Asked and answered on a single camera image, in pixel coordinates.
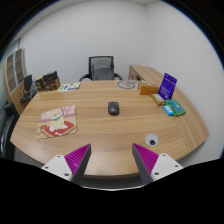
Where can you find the purple card package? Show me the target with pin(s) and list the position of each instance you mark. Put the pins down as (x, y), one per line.
(167, 86)

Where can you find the orange cardboard box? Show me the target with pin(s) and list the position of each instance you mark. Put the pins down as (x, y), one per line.
(148, 89)

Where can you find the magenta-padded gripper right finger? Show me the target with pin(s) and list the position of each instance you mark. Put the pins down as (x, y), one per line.
(163, 165)

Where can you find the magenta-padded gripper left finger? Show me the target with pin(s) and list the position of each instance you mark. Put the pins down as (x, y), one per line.
(60, 165)

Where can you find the small brown cardboard box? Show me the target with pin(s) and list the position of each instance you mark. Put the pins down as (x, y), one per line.
(39, 84)

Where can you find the green box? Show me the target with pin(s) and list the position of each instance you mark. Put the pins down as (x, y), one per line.
(176, 107)

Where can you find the wooden shelf unit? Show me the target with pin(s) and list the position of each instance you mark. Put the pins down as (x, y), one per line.
(14, 76)

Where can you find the grey mesh office chair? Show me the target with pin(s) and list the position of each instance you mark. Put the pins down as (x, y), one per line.
(101, 68)

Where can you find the small tan box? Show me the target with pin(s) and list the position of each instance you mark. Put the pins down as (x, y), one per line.
(158, 99)

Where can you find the black leather armchair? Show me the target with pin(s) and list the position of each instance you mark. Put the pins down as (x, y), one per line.
(7, 130)

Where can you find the small blue box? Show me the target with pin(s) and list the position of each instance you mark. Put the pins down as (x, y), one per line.
(168, 110)

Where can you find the black printed box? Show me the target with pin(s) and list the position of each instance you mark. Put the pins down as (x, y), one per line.
(50, 76)

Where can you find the black computer mouse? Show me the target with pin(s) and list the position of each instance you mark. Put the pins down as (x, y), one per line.
(113, 108)

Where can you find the large brown cardboard box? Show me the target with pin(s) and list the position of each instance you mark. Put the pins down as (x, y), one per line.
(53, 84)

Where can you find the white green printed leaflet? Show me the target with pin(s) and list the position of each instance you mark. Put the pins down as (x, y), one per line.
(69, 87)

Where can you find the wooden side cabinet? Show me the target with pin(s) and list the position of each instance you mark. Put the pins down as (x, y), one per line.
(146, 71)

